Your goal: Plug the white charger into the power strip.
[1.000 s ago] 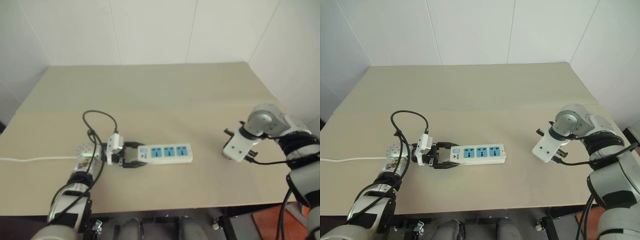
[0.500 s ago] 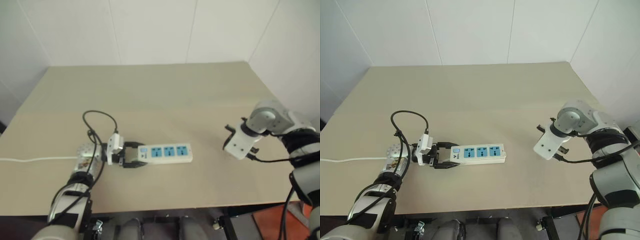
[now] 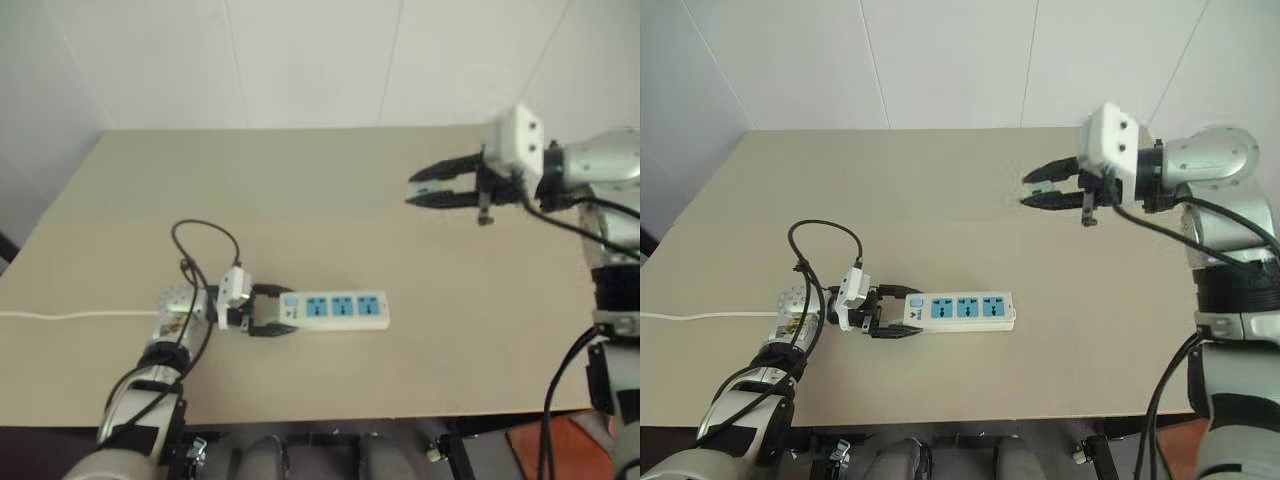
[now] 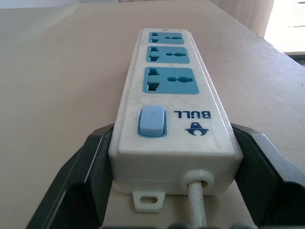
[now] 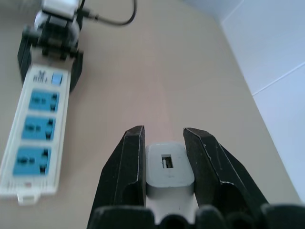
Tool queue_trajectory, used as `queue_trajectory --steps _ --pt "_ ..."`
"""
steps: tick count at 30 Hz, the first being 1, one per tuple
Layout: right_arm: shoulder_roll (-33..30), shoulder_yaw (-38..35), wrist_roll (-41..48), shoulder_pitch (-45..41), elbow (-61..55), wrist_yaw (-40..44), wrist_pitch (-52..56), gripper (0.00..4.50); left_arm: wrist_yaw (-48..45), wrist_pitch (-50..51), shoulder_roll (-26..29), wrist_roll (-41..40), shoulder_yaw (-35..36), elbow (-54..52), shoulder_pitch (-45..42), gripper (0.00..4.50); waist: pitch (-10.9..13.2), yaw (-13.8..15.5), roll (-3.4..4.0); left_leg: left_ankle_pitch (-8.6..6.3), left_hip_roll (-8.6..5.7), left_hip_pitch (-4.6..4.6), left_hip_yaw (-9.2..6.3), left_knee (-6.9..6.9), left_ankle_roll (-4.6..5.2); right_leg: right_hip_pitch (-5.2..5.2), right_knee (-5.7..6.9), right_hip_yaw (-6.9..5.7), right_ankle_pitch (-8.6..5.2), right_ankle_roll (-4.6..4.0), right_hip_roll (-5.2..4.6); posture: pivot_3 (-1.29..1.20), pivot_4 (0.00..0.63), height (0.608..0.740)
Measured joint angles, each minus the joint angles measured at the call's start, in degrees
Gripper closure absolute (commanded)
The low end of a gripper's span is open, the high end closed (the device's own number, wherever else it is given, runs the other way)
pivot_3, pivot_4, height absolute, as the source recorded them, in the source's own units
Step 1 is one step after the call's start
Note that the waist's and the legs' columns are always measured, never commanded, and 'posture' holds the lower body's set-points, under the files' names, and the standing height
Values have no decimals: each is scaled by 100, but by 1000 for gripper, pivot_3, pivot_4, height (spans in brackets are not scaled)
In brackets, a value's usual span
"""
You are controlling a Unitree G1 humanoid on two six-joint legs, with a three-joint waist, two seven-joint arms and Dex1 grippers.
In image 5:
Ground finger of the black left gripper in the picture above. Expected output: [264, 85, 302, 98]
[68, 50, 85, 94]
[16, 25, 39, 84]

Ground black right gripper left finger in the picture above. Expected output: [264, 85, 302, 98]
[91, 125, 147, 212]

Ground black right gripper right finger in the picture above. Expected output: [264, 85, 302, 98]
[183, 127, 269, 215]

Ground white USB charger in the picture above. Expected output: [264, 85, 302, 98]
[145, 142, 200, 225]

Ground white power strip blue sockets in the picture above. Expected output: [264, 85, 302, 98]
[0, 63, 71, 206]

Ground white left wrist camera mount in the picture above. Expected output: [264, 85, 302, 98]
[41, 0, 77, 19]

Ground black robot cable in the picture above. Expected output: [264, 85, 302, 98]
[75, 0, 138, 27]

